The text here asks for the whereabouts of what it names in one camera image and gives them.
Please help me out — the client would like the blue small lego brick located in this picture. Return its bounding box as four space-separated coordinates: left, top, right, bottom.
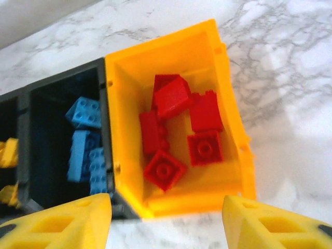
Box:
64 96 102 130

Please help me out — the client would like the red lego brick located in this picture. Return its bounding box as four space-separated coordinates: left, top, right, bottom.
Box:
139 110 169 156
187 130 224 167
143 149 188 192
153 74 196 119
190 90 224 133

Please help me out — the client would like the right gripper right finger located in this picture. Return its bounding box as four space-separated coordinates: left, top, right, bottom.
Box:
222 195 332 249

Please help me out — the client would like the blue long lego brick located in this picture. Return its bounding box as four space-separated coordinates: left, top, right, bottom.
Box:
89 147 108 195
66 129 102 184

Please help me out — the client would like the yellow small lego brick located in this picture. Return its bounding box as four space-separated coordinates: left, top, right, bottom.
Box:
0 138 19 168

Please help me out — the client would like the yellow long lego brick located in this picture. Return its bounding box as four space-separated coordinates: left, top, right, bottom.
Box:
0 183 20 208

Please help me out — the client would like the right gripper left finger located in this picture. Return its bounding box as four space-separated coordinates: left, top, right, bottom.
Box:
0 193 113 249

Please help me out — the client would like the black storage bin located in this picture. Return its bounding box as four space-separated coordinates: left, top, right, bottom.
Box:
0 89 32 216
17 57 141 220

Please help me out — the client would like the yellow storage bin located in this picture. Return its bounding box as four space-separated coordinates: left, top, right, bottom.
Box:
104 18 257 218

